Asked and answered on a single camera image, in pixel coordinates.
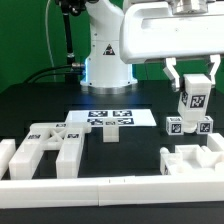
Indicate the white tagged cube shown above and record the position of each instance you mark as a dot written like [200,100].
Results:
[205,126]
[174,125]

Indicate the white U-shaped fence wall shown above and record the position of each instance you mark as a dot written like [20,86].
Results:
[115,190]

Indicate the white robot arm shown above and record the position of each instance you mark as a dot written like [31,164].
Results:
[104,67]

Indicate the white tagged cube left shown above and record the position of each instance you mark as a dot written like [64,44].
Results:
[174,125]

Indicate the white tagged cube right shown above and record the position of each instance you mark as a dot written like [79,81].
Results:
[205,126]

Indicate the white tagged base sheet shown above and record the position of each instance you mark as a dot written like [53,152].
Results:
[124,117]

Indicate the white chair seat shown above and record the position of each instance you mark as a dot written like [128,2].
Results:
[188,160]

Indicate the white chair back frame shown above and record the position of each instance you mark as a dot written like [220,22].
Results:
[65,138]

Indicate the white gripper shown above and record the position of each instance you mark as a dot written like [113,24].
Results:
[150,31]

